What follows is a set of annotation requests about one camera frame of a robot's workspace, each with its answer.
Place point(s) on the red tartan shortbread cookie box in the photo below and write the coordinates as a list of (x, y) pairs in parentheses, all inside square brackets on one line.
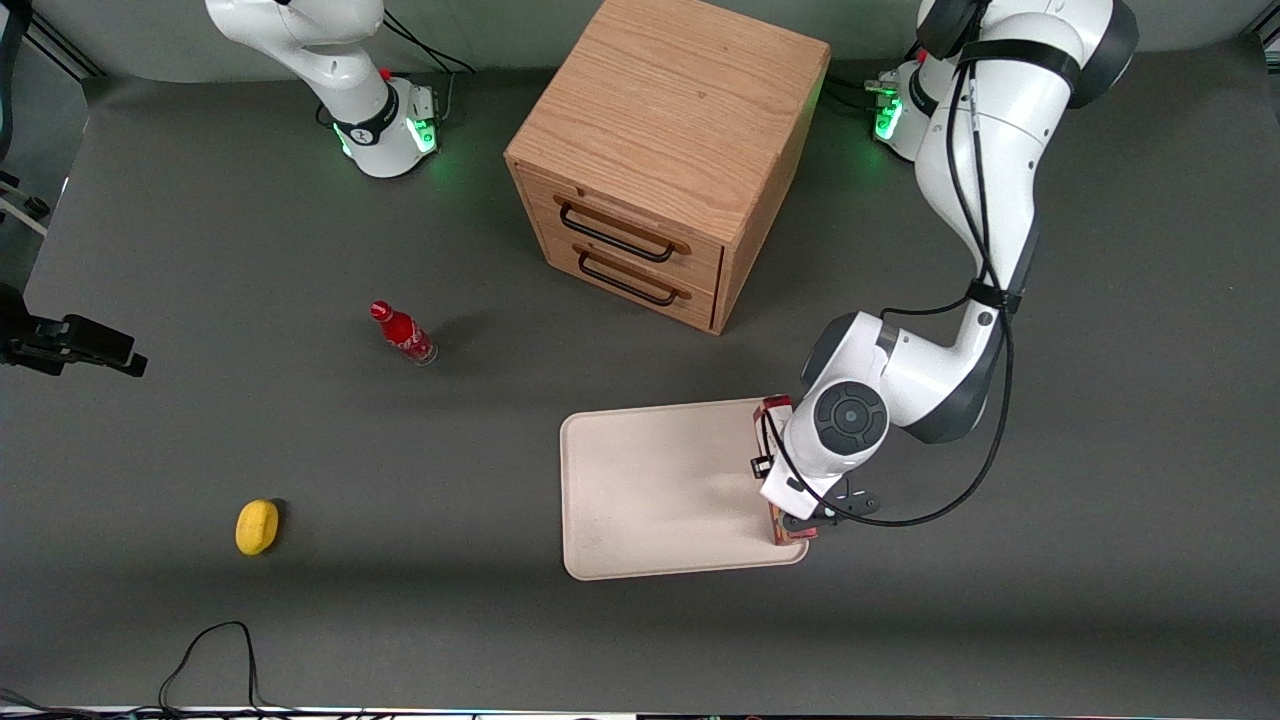
[(778, 405)]

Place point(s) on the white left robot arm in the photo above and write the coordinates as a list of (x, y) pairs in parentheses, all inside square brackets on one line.
[(980, 180)]

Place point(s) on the cream rectangular tray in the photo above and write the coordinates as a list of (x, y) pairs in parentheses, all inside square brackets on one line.
[(650, 490)]

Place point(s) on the yellow lemon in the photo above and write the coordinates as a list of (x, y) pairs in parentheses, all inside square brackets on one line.
[(257, 527)]

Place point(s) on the wooden drawer front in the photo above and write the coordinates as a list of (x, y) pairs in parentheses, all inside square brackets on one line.
[(540, 200), (700, 305)]

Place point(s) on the red cola bottle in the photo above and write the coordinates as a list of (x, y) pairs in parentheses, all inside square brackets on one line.
[(403, 333)]

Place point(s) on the wooden drawer cabinet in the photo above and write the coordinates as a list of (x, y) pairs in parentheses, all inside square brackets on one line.
[(670, 110)]

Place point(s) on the white bracket with black knob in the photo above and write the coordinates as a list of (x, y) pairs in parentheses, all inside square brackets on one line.
[(20, 205)]

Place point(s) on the black frame rail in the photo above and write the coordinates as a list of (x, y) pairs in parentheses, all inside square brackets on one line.
[(65, 50)]

